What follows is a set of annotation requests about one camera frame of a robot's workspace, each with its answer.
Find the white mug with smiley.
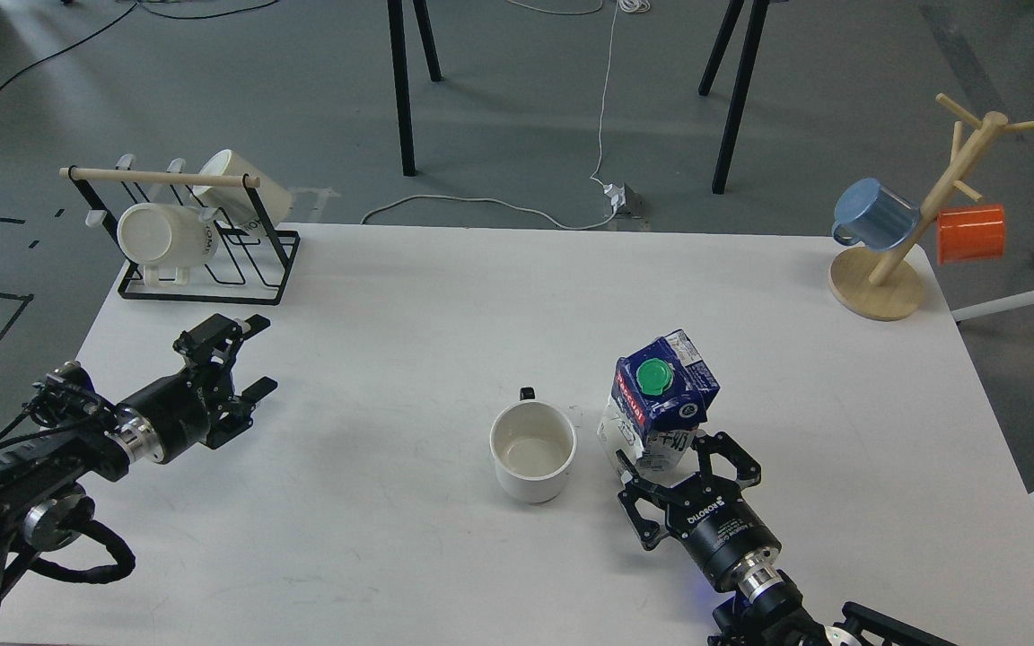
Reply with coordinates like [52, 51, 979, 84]
[489, 386, 577, 504]

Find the orange mug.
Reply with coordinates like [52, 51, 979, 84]
[936, 204, 1006, 266]

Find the white power adapter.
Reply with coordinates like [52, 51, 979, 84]
[603, 183, 644, 217]

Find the black wire mug rack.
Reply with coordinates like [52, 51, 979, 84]
[60, 163, 300, 306]

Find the cream mug rear on rack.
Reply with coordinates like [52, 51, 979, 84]
[192, 150, 293, 238]

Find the blue white milk carton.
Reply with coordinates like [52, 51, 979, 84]
[596, 328, 721, 478]

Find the black floor cable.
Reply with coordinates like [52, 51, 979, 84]
[0, 0, 281, 150]

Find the blue mug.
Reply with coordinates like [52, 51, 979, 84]
[830, 179, 920, 252]

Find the black table leg left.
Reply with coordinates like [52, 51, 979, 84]
[388, 0, 443, 178]

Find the black table leg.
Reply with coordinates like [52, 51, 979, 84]
[697, 1, 771, 195]
[388, 0, 443, 178]

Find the black table leg right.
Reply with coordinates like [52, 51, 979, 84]
[697, 1, 771, 195]

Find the wooden mug tree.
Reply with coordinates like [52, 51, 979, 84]
[828, 93, 1034, 320]

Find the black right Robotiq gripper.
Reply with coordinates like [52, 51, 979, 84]
[616, 429, 792, 595]

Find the white mug front on rack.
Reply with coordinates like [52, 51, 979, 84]
[118, 202, 219, 287]

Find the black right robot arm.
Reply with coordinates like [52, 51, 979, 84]
[615, 431, 947, 645]

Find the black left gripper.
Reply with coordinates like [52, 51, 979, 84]
[118, 314, 278, 465]

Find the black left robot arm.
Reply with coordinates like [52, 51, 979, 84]
[0, 314, 276, 609]

